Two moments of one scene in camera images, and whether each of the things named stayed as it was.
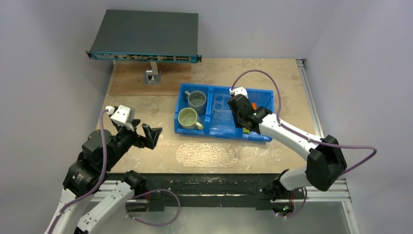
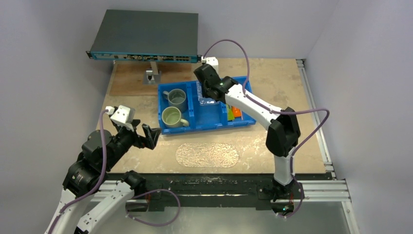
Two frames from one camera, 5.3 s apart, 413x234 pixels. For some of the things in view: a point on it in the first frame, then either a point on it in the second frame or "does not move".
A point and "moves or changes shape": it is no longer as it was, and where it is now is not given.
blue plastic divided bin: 203,110 moves or changes shape
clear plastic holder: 222,122 to 203,101
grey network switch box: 147,35 does not move
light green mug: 187,118 to 171,117
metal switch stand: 152,76 does not move
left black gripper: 151,134 does not move
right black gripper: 236,105 to 205,76
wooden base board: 127,78 does not move
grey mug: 197,100 to 177,98
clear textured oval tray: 207,155 does not move
